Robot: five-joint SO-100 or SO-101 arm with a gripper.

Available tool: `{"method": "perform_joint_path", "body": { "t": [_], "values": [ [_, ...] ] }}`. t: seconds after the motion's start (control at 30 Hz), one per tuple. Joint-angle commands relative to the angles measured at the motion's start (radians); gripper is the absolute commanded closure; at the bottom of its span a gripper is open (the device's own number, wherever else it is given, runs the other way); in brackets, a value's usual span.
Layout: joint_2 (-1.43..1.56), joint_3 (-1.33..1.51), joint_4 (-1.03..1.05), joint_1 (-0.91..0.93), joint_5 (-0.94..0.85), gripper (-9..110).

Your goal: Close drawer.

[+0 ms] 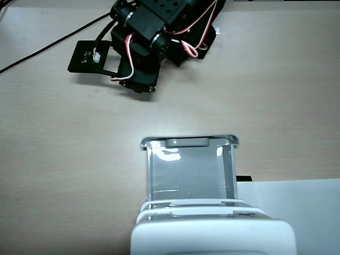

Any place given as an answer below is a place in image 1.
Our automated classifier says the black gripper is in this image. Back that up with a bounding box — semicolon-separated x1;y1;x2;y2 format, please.
110;25;166;94

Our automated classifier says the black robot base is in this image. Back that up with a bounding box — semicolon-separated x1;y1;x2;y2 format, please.
167;15;217;67

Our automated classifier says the translucent grey drawer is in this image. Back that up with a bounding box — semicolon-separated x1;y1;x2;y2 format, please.
140;134;239;206

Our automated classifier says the white paper sheet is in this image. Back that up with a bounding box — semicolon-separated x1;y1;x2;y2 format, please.
235;178;340;255

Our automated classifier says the short red white servo cable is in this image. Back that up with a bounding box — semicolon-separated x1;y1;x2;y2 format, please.
110;34;135;82

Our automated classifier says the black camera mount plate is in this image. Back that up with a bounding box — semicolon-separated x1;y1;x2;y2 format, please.
67;39;119;78

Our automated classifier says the thick black camera cable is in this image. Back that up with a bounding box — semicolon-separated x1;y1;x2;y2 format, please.
93;21;118;51

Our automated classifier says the long red white servo cable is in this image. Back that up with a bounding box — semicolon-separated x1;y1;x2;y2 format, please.
164;0;227;60

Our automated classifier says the thin black cable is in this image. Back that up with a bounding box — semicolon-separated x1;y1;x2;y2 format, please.
0;11;114;74

